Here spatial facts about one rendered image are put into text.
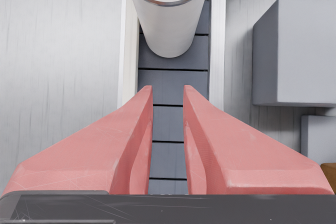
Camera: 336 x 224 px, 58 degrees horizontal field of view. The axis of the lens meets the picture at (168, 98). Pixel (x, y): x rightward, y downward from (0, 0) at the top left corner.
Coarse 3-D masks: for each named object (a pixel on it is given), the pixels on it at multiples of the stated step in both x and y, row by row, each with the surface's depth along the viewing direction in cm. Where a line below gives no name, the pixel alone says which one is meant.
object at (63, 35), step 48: (0, 0) 38; (48, 0) 38; (96, 0) 38; (240, 0) 38; (0, 48) 38; (48, 48) 38; (96, 48) 37; (240, 48) 37; (0, 96) 37; (48, 96) 37; (96, 96) 37; (240, 96) 37; (0, 144) 37; (48, 144) 37; (288, 144) 37; (0, 192) 37
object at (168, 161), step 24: (144, 48) 32; (192, 48) 32; (144, 72) 32; (168, 72) 32; (192, 72) 32; (168, 96) 32; (168, 120) 32; (168, 144) 32; (168, 168) 32; (168, 192) 32
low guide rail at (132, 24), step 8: (128, 0) 29; (128, 8) 29; (128, 16) 29; (136, 16) 29; (128, 24) 29; (136, 24) 29; (128, 32) 29; (136, 32) 29; (128, 40) 29; (136, 40) 29; (128, 48) 29; (136, 48) 29; (128, 56) 29; (136, 56) 29; (128, 64) 29; (136, 64) 29; (128, 72) 29; (136, 72) 30; (128, 80) 29; (136, 80) 30; (128, 88) 29; (136, 88) 30; (128, 96) 29
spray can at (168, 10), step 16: (144, 0) 17; (160, 0) 16; (176, 0) 16; (192, 0) 17; (144, 16) 20; (160, 16) 19; (176, 16) 19; (192, 16) 20; (144, 32) 26; (160, 32) 22; (176, 32) 22; (192, 32) 26; (160, 48) 28; (176, 48) 28
